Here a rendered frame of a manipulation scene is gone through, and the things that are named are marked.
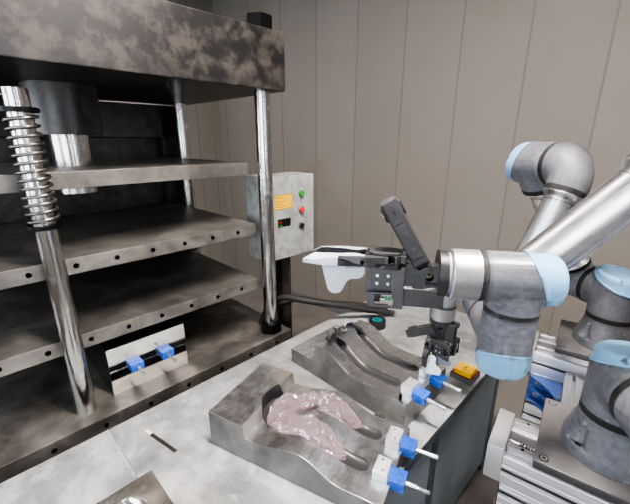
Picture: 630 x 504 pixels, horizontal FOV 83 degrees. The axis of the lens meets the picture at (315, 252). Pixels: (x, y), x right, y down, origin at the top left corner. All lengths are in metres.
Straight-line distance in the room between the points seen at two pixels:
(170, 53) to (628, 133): 2.36
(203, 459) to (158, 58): 1.13
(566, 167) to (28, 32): 1.31
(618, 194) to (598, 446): 0.46
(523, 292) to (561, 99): 2.25
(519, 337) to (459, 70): 2.44
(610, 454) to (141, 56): 1.41
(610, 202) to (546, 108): 2.06
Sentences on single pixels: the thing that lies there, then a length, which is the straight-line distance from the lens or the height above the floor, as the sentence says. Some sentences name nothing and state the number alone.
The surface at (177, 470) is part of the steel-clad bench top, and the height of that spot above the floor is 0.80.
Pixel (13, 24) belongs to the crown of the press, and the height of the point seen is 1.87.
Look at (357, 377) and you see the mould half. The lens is 1.26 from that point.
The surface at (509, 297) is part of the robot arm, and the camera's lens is 0.57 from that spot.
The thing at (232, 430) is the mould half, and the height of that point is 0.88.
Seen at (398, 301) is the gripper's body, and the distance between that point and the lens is 0.54.
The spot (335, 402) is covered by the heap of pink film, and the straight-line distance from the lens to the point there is 1.11.
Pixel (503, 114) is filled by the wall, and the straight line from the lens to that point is 2.78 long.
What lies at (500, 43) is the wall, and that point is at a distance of 2.85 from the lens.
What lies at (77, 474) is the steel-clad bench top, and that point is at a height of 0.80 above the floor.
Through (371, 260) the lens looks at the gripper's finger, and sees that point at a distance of 0.51.
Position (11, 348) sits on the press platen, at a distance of 1.42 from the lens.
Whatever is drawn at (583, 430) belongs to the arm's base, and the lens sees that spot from 0.93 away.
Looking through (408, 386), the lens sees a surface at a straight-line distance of 1.19.
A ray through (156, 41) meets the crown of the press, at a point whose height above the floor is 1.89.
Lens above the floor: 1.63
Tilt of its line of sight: 17 degrees down
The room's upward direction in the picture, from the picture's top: straight up
